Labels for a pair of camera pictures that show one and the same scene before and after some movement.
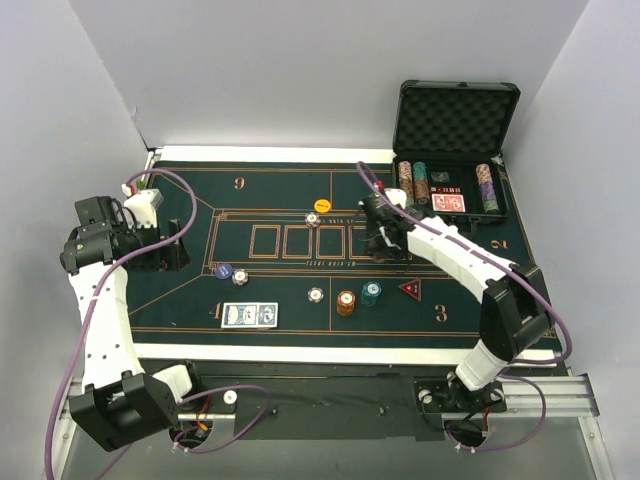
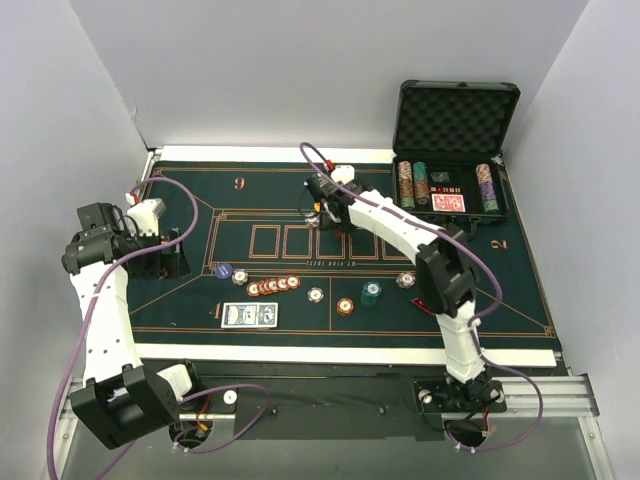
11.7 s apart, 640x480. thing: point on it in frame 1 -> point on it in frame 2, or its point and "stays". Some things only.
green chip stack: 370,292 stays
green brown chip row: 421,183 stays
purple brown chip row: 485,181 stays
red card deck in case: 448,203 stays
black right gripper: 379,230 -> 325,215
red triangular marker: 413,288 -> 419,303
